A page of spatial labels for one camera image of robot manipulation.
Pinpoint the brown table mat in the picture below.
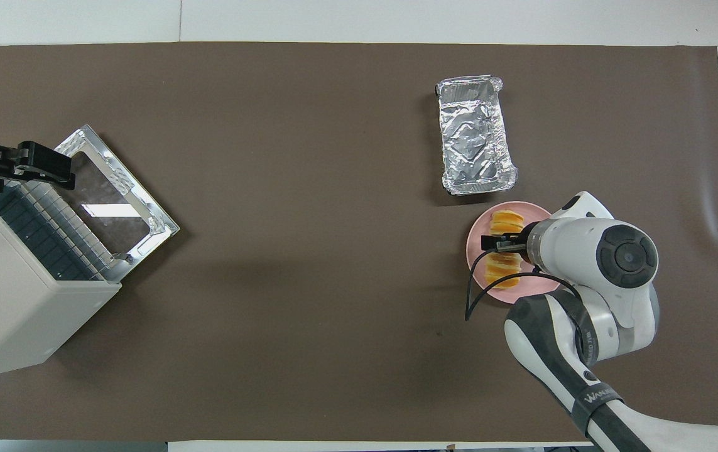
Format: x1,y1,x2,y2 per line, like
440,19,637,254
0,43,718,443

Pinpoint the aluminium foil tray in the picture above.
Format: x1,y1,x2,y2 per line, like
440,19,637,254
435,75,518,196

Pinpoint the metal oven wire rack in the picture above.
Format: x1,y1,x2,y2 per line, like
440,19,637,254
0,179,116,281

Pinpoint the pink round plate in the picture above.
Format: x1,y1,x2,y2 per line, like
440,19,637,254
466,201,564,305

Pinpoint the sliced yellow bread loaf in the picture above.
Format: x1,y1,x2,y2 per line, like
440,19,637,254
486,210,526,291

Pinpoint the glass oven door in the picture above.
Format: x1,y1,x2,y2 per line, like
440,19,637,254
38,124,181,281

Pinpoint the cream toaster oven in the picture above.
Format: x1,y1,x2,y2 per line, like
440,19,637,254
0,124,181,384

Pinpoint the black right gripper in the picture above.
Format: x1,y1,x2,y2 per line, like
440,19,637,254
481,229,533,256

